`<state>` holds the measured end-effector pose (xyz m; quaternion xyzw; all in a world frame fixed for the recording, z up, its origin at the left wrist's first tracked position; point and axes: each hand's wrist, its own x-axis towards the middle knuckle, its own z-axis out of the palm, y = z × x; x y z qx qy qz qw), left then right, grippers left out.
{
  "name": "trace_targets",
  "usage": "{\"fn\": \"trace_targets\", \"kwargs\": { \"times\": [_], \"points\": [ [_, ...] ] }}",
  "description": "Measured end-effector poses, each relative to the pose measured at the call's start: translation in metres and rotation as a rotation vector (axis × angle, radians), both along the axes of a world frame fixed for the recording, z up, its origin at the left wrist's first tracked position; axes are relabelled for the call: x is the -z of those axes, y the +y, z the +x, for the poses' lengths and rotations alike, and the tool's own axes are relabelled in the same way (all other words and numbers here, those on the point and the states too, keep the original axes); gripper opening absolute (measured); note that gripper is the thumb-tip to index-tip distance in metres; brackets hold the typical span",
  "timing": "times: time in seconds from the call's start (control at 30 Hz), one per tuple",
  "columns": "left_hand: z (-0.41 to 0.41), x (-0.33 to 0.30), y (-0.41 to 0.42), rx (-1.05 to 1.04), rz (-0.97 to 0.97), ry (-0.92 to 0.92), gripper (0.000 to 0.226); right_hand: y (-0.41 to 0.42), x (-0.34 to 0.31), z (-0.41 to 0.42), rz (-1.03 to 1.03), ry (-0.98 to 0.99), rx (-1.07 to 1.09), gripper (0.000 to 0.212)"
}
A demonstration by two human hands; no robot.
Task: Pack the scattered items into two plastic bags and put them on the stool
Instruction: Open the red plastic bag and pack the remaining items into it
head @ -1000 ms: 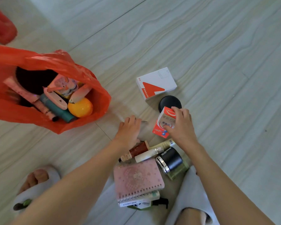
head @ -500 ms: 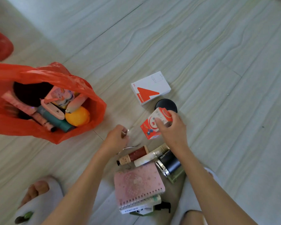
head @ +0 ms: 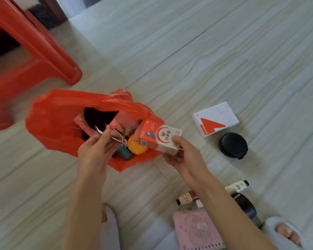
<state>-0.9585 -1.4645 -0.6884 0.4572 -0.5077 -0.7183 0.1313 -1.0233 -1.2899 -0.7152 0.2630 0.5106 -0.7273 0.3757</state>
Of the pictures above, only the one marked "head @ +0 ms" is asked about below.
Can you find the pink packet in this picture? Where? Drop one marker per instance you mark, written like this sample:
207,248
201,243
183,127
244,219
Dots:
125,121

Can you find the dark door frame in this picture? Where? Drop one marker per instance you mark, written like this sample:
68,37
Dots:
53,9

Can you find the person's right forearm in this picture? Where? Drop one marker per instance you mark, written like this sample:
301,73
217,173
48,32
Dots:
229,218

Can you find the black bottle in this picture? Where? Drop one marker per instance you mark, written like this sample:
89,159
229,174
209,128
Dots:
246,206

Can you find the red and white milk carton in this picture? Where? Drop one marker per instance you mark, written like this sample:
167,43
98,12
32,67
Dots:
152,136

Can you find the metal scissors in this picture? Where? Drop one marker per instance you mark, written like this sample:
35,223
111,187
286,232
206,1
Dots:
116,139

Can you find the person's left hand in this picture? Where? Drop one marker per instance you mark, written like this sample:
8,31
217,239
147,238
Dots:
92,156

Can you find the red plastic stool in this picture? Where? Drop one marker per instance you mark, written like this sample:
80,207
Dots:
41,49

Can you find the person's right thumb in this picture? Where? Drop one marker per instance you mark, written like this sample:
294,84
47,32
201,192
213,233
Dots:
181,142

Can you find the orange round fruit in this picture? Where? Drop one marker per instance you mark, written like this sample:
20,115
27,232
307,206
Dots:
136,146

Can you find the person's left fingers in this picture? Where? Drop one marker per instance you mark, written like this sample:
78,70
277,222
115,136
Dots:
107,140

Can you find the teal tube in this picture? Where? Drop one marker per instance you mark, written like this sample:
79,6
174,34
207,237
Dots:
124,153

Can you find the person's right hand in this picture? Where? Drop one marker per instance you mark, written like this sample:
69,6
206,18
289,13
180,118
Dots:
190,164

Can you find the white box with red triangle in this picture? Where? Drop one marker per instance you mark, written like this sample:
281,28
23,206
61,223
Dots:
215,119

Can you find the person's right foot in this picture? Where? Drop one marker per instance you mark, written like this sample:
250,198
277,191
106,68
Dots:
288,231

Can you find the pink spiral notebook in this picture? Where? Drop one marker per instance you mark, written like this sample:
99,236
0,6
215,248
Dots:
195,230

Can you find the person's left forearm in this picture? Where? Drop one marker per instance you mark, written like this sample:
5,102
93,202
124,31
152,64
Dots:
83,213

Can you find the dark fuzzy mat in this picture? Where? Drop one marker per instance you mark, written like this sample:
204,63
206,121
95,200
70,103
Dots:
40,15

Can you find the white slipper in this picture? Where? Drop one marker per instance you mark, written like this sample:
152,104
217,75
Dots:
273,229
110,229

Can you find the small brown bottle red label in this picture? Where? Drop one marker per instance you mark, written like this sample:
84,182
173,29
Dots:
186,198

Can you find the cream tube with black cap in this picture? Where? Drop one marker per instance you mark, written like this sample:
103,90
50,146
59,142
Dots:
236,186

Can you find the red plastic bag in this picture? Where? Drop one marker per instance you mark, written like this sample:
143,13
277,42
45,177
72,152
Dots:
54,119

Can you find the black round zip case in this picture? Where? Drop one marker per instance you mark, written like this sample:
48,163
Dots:
233,145

